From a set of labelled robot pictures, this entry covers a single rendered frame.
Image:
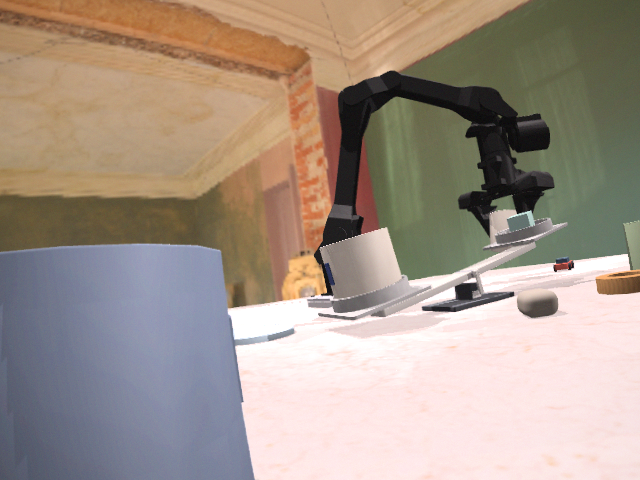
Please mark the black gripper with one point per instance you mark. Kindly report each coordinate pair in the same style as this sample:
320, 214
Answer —
499, 176

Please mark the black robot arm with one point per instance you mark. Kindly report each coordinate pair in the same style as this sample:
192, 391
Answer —
480, 105

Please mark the beige rounded stone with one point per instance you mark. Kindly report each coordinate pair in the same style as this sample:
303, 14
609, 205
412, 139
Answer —
537, 303

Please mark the grey balance scale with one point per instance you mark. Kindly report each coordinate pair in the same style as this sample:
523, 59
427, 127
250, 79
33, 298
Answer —
400, 295

